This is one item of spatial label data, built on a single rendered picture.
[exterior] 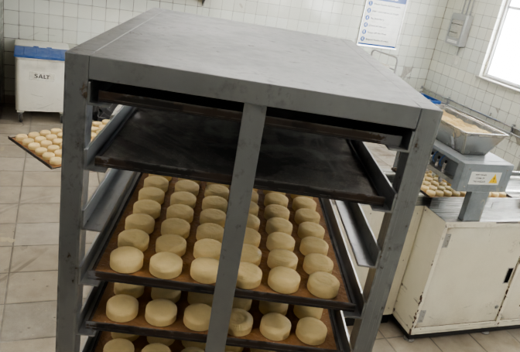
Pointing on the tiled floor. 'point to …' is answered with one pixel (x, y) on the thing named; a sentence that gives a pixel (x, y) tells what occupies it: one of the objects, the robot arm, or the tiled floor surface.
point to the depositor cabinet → (461, 275)
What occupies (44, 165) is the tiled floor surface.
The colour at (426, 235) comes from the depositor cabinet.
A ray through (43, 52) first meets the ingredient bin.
